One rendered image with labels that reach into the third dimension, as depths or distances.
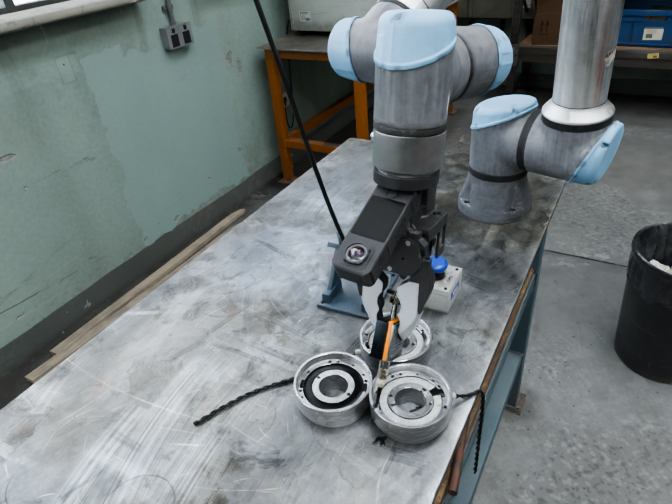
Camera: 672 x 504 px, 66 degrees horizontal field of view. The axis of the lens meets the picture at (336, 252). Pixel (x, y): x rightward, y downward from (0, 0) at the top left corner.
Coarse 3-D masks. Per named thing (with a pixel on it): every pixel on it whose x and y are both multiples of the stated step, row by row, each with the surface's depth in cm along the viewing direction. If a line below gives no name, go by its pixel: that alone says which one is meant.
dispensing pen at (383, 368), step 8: (392, 296) 63; (392, 304) 63; (400, 304) 63; (392, 312) 63; (384, 320) 62; (376, 328) 62; (384, 328) 62; (376, 336) 62; (384, 336) 62; (376, 344) 62; (384, 344) 62; (376, 352) 62; (384, 368) 64; (384, 376) 64; (376, 400) 65
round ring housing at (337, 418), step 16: (336, 352) 73; (304, 368) 72; (368, 368) 70; (320, 384) 70; (336, 384) 72; (352, 384) 69; (368, 384) 69; (304, 400) 68; (336, 400) 67; (368, 400) 67; (320, 416) 65; (336, 416) 65; (352, 416) 66
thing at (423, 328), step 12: (384, 312) 79; (372, 324) 79; (420, 324) 78; (360, 336) 75; (432, 336) 74; (408, 348) 74; (372, 360) 73; (396, 360) 71; (408, 360) 71; (420, 360) 72
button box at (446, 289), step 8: (440, 272) 85; (448, 272) 86; (456, 272) 85; (440, 280) 84; (448, 280) 84; (456, 280) 84; (440, 288) 82; (448, 288) 82; (456, 288) 85; (432, 296) 83; (440, 296) 82; (448, 296) 82; (456, 296) 87; (432, 304) 84; (440, 304) 83; (448, 304) 83
